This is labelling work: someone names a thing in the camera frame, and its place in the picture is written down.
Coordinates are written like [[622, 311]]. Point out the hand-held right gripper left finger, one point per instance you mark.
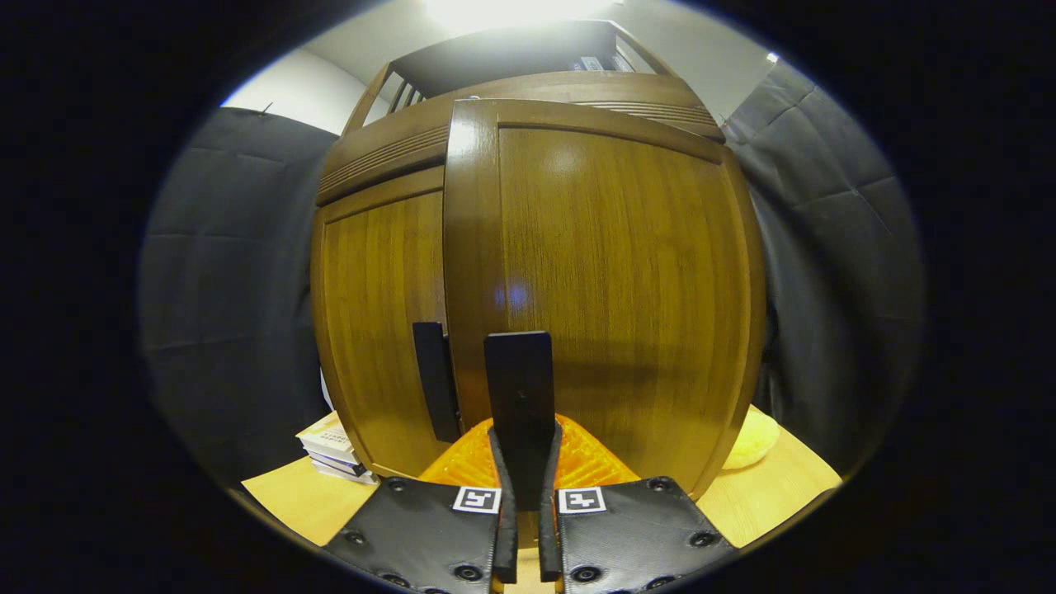
[[505, 528]]

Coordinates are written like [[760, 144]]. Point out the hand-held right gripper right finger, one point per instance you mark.
[[549, 536]]

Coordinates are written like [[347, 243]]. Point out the wooden double-door shoe cabinet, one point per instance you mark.
[[388, 165]]

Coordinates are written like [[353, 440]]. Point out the white flat book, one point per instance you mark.
[[346, 474]]

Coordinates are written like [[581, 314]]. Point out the dark spine book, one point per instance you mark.
[[338, 462]]

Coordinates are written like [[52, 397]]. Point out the cream cover book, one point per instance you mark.
[[326, 433]]

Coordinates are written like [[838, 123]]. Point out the yellow round plush toy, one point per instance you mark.
[[752, 441]]

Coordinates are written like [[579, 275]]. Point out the black backdrop cloth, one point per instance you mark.
[[231, 289]]

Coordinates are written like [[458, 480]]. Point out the light blue upright book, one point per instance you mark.
[[591, 63]]

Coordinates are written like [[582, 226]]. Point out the dark blue upright book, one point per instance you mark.
[[620, 63]]

